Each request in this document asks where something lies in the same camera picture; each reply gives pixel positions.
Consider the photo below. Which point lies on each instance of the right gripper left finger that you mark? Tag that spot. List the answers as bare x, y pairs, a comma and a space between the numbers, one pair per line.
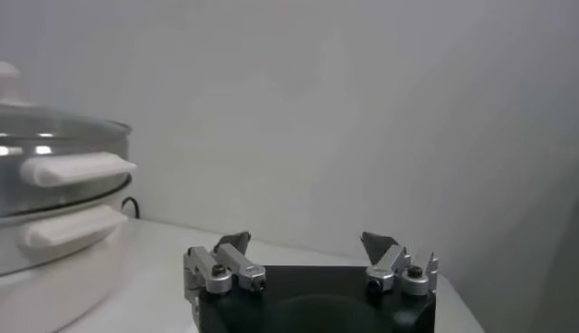
235, 262

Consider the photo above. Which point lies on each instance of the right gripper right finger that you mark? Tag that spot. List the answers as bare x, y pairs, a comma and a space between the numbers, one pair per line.
391, 260

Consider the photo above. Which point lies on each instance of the glass pot lid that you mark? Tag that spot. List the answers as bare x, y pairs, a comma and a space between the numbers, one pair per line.
54, 122

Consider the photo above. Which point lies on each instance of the stainless steel steamer basket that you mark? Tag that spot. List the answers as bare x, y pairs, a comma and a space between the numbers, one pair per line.
68, 169

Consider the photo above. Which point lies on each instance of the white electric cooker pot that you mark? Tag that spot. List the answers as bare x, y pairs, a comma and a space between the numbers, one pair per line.
54, 280

